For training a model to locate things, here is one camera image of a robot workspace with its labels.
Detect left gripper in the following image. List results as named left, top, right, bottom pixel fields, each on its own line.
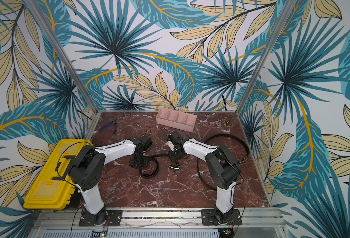
left=129, top=153, right=149, bottom=170

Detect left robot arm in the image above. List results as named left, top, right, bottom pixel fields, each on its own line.
left=62, top=135, right=153, bottom=225

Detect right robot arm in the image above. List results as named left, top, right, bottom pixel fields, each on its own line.
left=167, top=131, right=241, bottom=224

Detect pink compartment storage tray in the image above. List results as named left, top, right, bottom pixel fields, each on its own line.
left=156, top=108, right=197, bottom=132

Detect yellow tool case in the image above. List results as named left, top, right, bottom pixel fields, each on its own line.
left=23, top=139, right=93, bottom=210

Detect blue handled pliers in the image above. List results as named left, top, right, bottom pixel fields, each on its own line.
left=98, top=120, right=117, bottom=134

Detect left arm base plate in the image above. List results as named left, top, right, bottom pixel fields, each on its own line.
left=79, top=209, right=122, bottom=227

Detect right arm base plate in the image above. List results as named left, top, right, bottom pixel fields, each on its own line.
left=201, top=208, right=242, bottom=226

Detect aluminium front rail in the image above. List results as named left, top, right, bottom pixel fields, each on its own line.
left=29, top=207, right=291, bottom=238

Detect right aluminium frame post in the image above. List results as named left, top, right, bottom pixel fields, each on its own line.
left=236, top=0, right=296, bottom=116

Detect aluminium frame post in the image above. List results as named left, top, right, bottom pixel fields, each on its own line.
left=25, top=0, right=98, bottom=114
left=236, top=0, right=296, bottom=116

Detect left aluminium frame post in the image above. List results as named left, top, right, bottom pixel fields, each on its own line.
left=25, top=0, right=98, bottom=114

